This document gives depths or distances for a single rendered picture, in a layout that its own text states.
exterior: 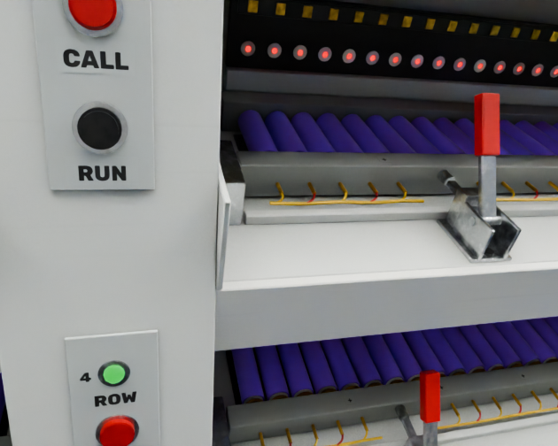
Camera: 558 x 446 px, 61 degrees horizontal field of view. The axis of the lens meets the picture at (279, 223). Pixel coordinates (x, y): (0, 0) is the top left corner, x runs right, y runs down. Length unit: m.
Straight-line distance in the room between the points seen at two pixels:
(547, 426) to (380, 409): 0.16
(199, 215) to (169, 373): 0.08
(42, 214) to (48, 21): 0.07
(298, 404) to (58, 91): 0.28
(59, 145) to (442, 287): 0.20
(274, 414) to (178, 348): 0.15
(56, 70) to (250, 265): 0.12
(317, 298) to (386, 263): 0.04
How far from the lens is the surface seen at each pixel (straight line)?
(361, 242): 0.28
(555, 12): 0.55
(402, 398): 0.41
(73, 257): 0.22
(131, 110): 0.20
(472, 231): 0.29
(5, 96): 0.21
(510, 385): 0.47
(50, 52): 0.20
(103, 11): 0.19
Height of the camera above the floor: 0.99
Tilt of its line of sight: 19 degrees down
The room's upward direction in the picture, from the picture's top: 4 degrees clockwise
